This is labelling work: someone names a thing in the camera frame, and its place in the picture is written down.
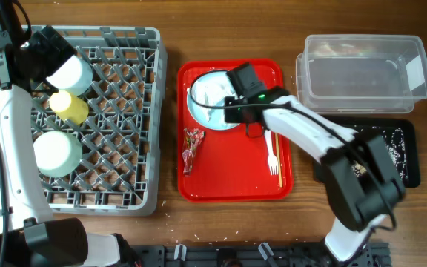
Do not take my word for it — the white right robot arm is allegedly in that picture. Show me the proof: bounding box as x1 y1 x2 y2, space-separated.
225 62 406 263

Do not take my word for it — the green bowl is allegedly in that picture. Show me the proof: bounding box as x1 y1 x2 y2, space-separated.
33 131 82 177

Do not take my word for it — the light blue plate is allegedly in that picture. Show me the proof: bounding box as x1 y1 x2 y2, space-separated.
186 69 242 131

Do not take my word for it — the black plastic tray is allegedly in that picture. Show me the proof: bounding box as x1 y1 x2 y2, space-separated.
325 116 421 188

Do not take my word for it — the rice and peanut waste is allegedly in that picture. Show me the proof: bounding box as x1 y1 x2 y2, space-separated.
351 125 409 186

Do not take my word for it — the red snack wrapper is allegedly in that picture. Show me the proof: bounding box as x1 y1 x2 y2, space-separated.
182 128 205 175

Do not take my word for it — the grey dishwasher rack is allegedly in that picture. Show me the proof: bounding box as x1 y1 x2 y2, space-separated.
27 26 168 216

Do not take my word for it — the light blue bowl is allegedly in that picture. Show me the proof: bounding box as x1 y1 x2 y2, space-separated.
47 56 93 96

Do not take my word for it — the white label on bin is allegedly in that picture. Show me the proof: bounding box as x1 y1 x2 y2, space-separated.
406 56 425 90

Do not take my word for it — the wooden chopstick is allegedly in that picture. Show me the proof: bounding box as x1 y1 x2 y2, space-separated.
274 133 283 188

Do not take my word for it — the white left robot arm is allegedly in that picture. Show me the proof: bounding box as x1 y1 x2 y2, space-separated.
0 1 142 266

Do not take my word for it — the clear plastic bin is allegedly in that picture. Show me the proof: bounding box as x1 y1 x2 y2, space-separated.
296 34 427 114

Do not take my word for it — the red serving tray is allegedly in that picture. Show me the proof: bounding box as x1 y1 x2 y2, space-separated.
177 59 294 202

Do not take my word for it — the yellow cup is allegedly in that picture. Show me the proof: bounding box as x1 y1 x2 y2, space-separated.
49 90 89 125

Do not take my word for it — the white plastic fork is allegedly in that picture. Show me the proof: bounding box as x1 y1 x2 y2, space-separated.
264 130 279 175

